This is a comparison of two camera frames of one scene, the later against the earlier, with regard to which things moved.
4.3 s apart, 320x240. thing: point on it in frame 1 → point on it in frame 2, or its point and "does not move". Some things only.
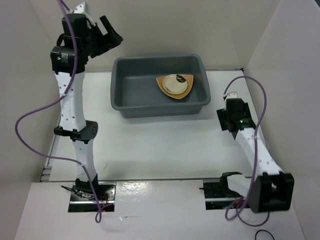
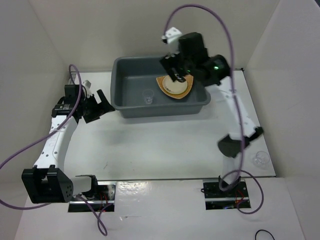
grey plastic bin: (134, 91) does not move
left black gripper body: (94, 43) → (90, 108)
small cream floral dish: (175, 84) does not move
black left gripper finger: (107, 26) → (103, 98)
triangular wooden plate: (189, 78) does not move
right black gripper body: (222, 115) → (176, 61)
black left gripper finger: (112, 38) → (106, 109)
